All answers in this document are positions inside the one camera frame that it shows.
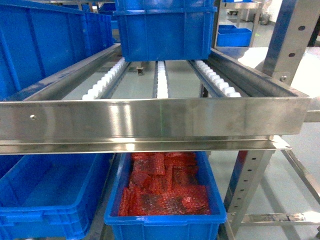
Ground stainless steel shelf rack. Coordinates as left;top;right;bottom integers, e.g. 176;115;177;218
0;0;320;238

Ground blue plastic bin with red bags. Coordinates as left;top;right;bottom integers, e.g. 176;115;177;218
104;151;227;240

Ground blue bin on upper shelf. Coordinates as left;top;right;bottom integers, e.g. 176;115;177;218
114;0;217;62

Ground empty blue plastic bin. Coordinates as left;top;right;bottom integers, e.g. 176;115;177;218
0;153;113;240

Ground large blue bin upper left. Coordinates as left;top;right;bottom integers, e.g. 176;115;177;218
0;0;114;100

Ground red bubble wrap bags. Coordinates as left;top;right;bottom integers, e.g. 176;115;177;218
118;152;211;217

